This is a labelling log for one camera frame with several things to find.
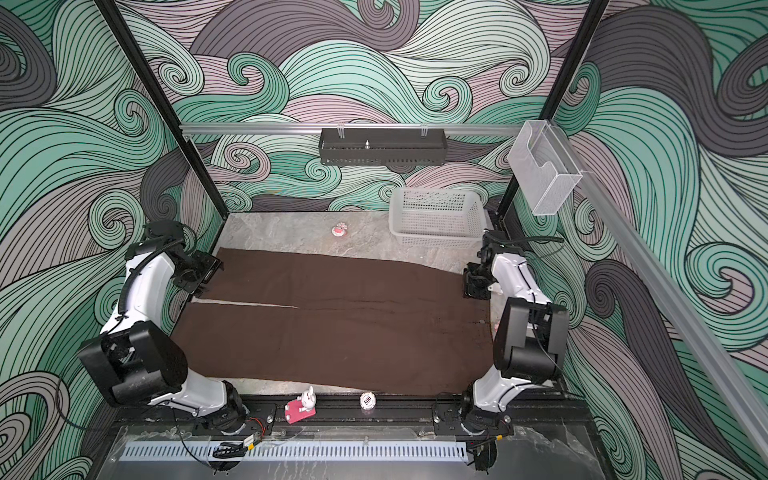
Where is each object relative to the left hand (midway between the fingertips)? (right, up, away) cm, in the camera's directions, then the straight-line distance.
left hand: (218, 270), depth 82 cm
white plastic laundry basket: (+69, +17, +36) cm, 80 cm away
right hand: (+72, -4, +7) cm, 72 cm away
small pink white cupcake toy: (+31, +12, +28) cm, 44 cm away
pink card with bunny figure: (+27, -32, -11) cm, 43 cm away
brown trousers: (+33, -17, +9) cm, 38 cm away
